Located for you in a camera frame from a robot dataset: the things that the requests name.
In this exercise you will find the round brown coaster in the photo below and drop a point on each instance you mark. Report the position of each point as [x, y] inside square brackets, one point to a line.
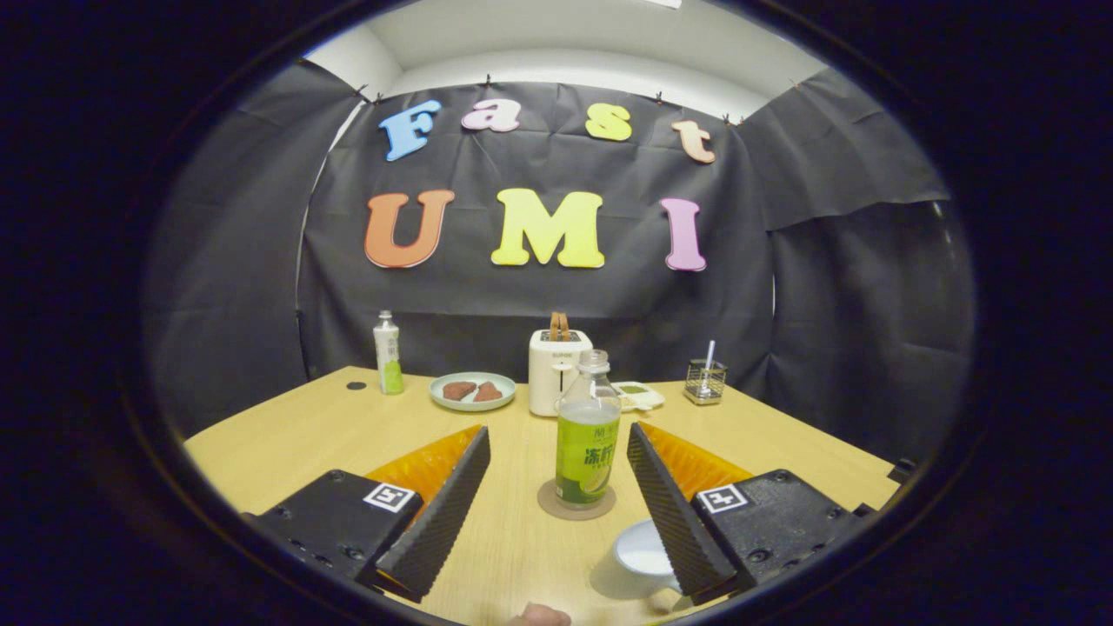
[548, 502]

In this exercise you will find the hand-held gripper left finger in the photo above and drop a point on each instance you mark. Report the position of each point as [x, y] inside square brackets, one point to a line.
[439, 522]

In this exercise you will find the white toaster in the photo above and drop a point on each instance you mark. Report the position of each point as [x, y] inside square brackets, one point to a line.
[548, 374]

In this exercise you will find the black backdrop cloth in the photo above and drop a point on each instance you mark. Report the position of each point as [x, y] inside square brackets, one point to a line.
[522, 296]

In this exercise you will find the brown food piece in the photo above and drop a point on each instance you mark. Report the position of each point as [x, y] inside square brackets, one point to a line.
[489, 393]
[458, 390]

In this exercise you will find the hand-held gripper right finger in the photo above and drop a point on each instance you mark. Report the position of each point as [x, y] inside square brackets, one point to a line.
[674, 513]

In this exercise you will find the slim white and green bottle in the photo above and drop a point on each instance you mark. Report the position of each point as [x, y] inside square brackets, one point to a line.
[389, 356]

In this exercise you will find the juice bottle with green label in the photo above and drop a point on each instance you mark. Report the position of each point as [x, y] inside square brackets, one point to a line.
[587, 469]

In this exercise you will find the brown toast slice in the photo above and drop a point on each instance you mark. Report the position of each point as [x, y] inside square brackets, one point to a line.
[559, 326]

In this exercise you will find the white spoon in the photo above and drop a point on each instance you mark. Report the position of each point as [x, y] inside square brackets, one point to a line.
[710, 352]

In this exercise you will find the white divided snack tray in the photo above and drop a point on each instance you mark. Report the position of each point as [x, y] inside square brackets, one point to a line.
[643, 398]

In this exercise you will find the pale green plate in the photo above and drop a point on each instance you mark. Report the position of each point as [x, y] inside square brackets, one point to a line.
[474, 405]

